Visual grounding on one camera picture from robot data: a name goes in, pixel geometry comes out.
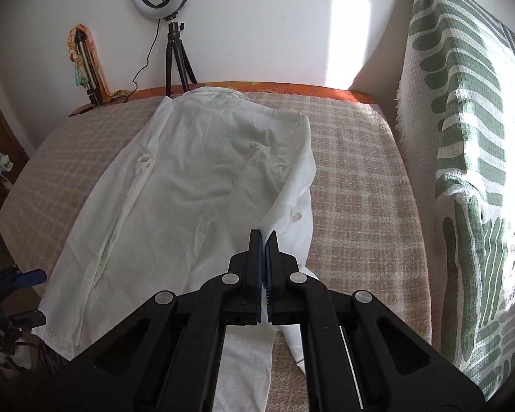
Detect beige plaid blanket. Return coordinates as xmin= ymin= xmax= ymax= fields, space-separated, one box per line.
xmin=0 ymin=81 xmax=434 ymax=412

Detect black ring light cable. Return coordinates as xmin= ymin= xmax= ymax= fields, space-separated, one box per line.
xmin=131 ymin=19 xmax=161 ymax=99

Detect green and white patterned cushion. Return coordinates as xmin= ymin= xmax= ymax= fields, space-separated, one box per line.
xmin=395 ymin=0 xmax=515 ymax=400

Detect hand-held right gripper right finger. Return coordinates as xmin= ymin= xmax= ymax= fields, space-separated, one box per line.
xmin=264 ymin=230 xmax=485 ymax=412

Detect white shirt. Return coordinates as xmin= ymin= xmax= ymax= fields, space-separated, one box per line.
xmin=32 ymin=86 xmax=318 ymax=412

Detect metal stand legs with scarf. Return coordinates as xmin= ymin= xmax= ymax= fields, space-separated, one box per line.
xmin=66 ymin=26 xmax=131 ymax=104

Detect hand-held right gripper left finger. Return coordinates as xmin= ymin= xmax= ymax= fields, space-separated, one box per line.
xmin=38 ymin=228 xmax=266 ymax=412

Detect black ring light tripod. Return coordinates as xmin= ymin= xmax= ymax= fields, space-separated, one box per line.
xmin=165 ymin=17 xmax=198 ymax=97

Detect orange patterned bed sheet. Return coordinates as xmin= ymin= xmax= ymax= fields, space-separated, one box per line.
xmin=69 ymin=81 xmax=374 ymax=116

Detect dark wooden furniture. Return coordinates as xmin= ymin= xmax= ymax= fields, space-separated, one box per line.
xmin=0 ymin=62 xmax=32 ymax=172

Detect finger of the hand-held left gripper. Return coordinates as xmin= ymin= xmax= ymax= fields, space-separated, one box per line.
xmin=0 ymin=266 xmax=48 ymax=302
xmin=0 ymin=311 xmax=46 ymax=353

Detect silver tripod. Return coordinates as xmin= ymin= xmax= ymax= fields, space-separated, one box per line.
xmin=71 ymin=30 xmax=104 ymax=106

